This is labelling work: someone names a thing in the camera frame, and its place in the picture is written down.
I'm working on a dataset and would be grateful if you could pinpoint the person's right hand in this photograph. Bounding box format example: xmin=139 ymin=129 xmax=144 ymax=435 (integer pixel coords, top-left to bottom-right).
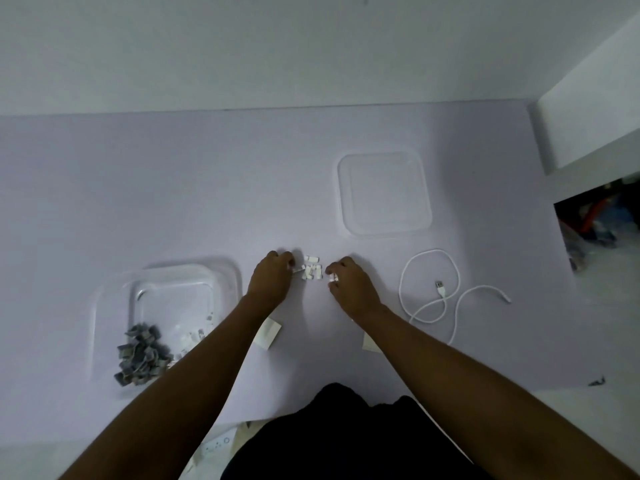
xmin=325 ymin=256 xmax=387 ymax=321

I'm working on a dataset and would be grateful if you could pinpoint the person's left hand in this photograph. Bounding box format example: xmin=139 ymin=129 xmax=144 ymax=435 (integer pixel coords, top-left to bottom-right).
xmin=246 ymin=251 xmax=297 ymax=309

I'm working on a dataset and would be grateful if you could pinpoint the person's right forearm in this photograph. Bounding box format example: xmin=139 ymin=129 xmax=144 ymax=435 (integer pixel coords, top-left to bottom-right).
xmin=350 ymin=304 xmax=640 ymax=480

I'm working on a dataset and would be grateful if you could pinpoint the person's left forearm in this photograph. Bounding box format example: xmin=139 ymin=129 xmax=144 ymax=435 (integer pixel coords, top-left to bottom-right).
xmin=59 ymin=295 xmax=281 ymax=480

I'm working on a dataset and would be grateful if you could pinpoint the pile of white clips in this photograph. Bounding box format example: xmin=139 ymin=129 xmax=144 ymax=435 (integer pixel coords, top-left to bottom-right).
xmin=299 ymin=255 xmax=324 ymax=282

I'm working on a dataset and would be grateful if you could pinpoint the clear plastic lid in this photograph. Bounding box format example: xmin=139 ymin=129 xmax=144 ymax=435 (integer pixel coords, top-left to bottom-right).
xmin=337 ymin=150 xmax=434 ymax=238

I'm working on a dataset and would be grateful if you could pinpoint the heap of white pieces in container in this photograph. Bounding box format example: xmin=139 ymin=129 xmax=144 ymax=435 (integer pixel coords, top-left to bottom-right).
xmin=174 ymin=313 xmax=217 ymax=358

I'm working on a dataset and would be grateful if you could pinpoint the clear plastic container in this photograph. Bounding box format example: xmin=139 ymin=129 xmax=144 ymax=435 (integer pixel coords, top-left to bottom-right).
xmin=89 ymin=260 xmax=244 ymax=386

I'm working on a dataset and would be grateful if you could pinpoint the person's black clothing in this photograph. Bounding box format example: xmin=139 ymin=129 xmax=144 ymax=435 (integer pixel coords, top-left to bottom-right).
xmin=220 ymin=382 xmax=497 ymax=480

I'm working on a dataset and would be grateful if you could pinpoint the pile of grey clips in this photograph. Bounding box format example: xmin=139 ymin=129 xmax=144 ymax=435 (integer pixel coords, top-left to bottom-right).
xmin=113 ymin=323 xmax=174 ymax=388

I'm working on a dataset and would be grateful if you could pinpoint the white power strip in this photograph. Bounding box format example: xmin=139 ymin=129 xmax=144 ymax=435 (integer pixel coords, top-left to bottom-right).
xmin=189 ymin=427 xmax=239 ymax=476

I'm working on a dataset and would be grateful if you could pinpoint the dark clutter under cabinet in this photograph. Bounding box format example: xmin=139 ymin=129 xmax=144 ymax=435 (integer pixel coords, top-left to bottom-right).
xmin=553 ymin=178 xmax=640 ymax=273

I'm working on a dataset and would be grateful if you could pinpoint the white cabinet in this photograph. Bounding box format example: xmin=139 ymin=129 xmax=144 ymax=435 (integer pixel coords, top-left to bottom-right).
xmin=529 ymin=14 xmax=640 ymax=176

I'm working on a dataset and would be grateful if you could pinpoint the white charging cable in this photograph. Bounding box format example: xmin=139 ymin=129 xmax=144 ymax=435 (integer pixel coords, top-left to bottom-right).
xmin=398 ymin=249 xmax=513 ymax=346

